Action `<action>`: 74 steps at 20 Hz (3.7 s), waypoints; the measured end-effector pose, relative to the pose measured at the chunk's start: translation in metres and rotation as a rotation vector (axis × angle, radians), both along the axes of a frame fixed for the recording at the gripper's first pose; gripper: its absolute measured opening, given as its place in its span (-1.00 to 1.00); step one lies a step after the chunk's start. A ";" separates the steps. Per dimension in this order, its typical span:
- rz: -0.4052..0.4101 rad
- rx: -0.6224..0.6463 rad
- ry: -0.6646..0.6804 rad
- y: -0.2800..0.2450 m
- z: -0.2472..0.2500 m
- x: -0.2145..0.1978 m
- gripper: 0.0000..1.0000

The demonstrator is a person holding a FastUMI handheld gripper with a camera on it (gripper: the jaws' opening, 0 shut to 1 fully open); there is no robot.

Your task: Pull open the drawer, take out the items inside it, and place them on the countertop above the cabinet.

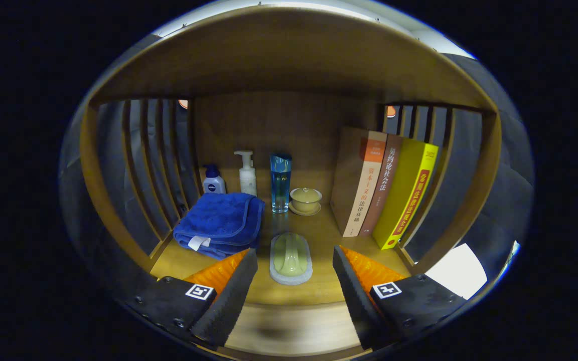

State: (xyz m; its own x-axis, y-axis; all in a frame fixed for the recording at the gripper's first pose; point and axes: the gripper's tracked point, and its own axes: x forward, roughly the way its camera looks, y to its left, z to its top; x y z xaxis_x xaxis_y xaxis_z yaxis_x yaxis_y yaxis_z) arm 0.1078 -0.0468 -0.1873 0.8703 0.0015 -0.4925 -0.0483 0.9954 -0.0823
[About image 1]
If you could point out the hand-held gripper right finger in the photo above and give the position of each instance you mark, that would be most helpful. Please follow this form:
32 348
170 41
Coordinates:
360 301

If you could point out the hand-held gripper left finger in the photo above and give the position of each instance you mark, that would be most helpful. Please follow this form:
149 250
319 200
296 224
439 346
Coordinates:
234 296

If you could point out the green scrub brush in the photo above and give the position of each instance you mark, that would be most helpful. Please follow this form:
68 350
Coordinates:
290 255

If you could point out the wooden countertop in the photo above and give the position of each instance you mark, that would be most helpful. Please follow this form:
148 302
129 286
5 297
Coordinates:
319 240

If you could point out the wooden cabinet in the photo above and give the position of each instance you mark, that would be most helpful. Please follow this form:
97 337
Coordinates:
279 55

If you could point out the blue folded towel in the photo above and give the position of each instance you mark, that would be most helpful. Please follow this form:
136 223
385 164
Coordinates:
219 218

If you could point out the yellow book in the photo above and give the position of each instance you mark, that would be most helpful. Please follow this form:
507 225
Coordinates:
404 200

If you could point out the orange and white book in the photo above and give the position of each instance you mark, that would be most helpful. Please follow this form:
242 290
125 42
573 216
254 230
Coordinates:
359 190

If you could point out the small white blue-capped bottle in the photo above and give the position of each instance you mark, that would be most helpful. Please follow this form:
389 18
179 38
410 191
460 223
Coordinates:
213 185

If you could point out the beige lidded tea cup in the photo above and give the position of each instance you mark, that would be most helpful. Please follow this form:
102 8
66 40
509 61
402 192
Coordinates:
305 199

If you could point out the brown book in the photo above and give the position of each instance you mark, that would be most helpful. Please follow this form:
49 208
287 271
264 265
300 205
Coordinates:
384 185

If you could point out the white pump bottle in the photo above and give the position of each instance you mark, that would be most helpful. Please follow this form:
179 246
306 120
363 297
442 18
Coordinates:
247 178

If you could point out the blue glass bottle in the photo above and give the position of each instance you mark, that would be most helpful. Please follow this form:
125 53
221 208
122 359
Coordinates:
280 183

